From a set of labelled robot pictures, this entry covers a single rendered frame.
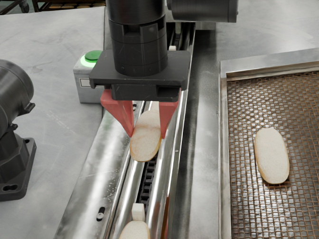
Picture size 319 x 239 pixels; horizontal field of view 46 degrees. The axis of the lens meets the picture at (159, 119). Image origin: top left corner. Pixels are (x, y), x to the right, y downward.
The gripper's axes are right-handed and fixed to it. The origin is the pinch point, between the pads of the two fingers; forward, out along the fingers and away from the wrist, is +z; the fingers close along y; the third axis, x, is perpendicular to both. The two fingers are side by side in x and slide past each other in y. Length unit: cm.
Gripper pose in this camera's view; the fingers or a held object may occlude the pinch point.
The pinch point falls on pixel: (147, 129)
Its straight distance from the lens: 46.0
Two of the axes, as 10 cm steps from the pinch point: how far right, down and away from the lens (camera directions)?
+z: 0.5, 8.0, 6.0
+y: 9.9, 0.4, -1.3
